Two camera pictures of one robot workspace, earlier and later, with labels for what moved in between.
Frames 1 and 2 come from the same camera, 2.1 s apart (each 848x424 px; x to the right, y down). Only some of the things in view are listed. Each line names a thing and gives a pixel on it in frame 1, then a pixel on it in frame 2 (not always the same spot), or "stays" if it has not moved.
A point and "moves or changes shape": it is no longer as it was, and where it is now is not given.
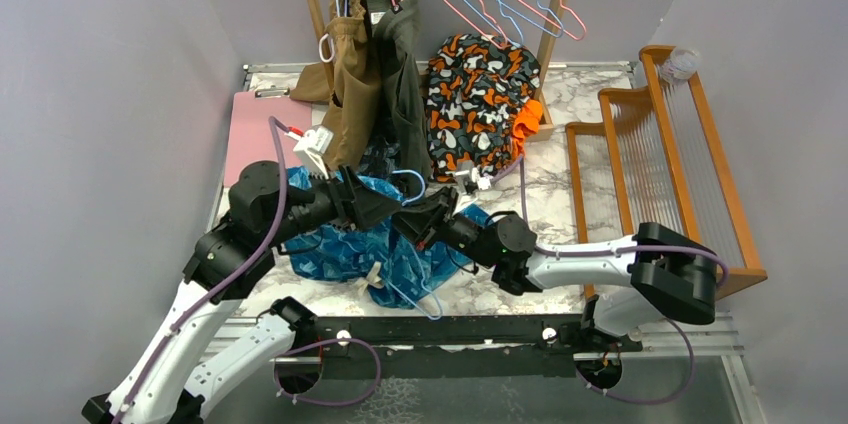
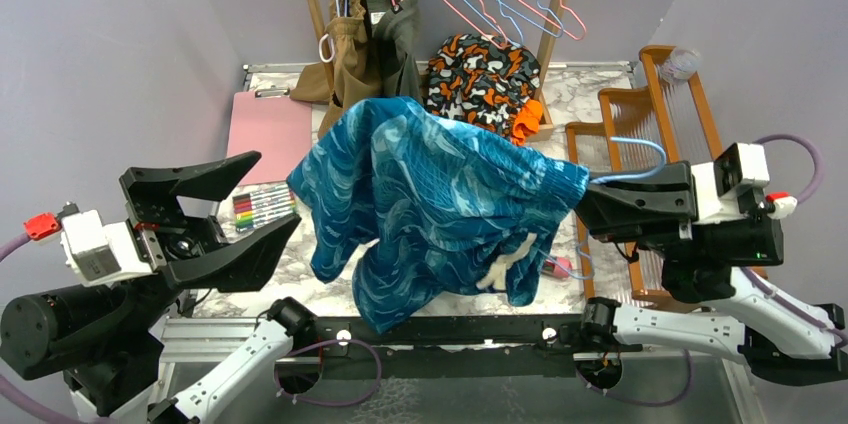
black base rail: (451, 346) stays
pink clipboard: (250, 137) stays
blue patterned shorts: (401, 270) moves or changes shape
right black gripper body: (457, 231) -> (627, 221)
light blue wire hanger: (436, 301) -> (620, 180)
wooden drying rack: (658, 157) stays
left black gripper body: (350, 209) -> (159, 243)
